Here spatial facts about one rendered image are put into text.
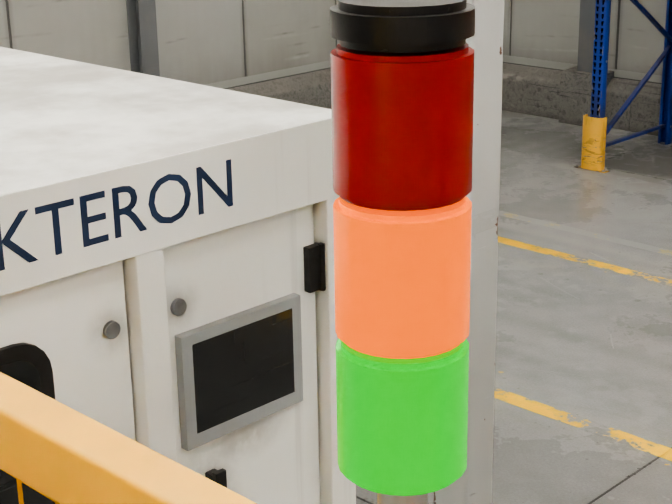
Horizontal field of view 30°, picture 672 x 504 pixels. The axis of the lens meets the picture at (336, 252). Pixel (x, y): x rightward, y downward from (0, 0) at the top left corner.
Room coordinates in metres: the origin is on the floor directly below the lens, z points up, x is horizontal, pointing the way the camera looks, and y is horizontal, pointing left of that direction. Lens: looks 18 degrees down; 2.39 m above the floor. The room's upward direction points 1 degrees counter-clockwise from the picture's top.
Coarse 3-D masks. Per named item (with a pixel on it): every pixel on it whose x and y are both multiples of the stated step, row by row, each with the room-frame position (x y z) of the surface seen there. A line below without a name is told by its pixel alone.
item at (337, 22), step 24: (360, 0) 0.43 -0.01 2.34; (384, 0) 0.43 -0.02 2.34; (408, 0) 0.43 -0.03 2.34; (432, 0) 0.43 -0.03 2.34; (456, 0) 0.43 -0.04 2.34; (336, 24) 0.42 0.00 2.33; (360, 24) 0.41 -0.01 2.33; (384, 24) 0.41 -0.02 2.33; (408, 24) 0.41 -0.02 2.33; (432, 24) 0.41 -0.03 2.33; (456, 24) 0.42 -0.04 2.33; (360, 48) 0.42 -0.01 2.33; (384, 48) 0.41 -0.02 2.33; (408, 48) 0.41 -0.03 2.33; (432, 48) 0.41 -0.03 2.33
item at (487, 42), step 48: (480, 0) 2.96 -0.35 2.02; (480, 48) 2.96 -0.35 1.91; (480, 96) 2.97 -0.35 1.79; (480, 144) 2.97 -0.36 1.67; (480, 192) 2.97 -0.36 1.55; (480, 240) 2.97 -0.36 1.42; (480, 288) 2.98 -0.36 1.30; (480, 336) 2.98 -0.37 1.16; (480, 384) 2.98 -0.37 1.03; (480, 432) 2.99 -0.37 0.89; (480, 480) 2.99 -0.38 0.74
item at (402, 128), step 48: (336, 48) 0.43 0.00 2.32; (336, 96) 0.43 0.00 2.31; (384, 96) 0.41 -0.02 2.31; (432, 96) 0.41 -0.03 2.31; (336, 144) 0.43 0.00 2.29; (384, 144) 0.41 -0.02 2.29; (432, 144) 0.41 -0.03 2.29; (336, 192) 0.43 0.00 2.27; (384, 192) 0.41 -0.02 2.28; (432, 192) 0.41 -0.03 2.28
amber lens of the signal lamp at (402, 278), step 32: (352, 224) 0.42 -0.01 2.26; (384, 224) 0.41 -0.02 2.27; (416, 224) 0.41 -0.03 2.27; (448, 224) 0.41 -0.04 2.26; (352, 256) 0.42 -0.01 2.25; (384, 256) 0.41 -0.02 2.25; (416, 256) 0.41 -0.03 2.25; (448, 256) 0.41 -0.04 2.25; (352, 288) 0.42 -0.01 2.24; (384, 288) 0.41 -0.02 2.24; (416, 288) 0.41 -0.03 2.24; (448, 288) 0.41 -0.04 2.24; (352, 320) 0.42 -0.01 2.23; (384, 320) 0.41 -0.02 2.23; (416, 320) 0.41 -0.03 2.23; (448, 320) 0.42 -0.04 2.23; (384, 352) 0.41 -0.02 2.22; (416, 352) 0.41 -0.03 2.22
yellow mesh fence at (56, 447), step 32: (0, 384) 0.65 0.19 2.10; (0, 416) 0.62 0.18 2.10; (32, 416) 0.61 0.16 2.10; (64, 416) 0.61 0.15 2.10; (0, 448) 0.62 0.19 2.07; (32, 448) 0.60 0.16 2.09; (64, 448) 0.58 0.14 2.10; (96, 448) 0.57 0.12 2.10; (128, 448) 0.57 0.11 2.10; (32, 480) 0.60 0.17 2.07; (64, 480) 0.58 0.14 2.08; (96, 480) 0.56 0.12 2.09; (128, 480) 0.54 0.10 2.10; (160, 480) 0.54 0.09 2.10; (192, 480) 0.54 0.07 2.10
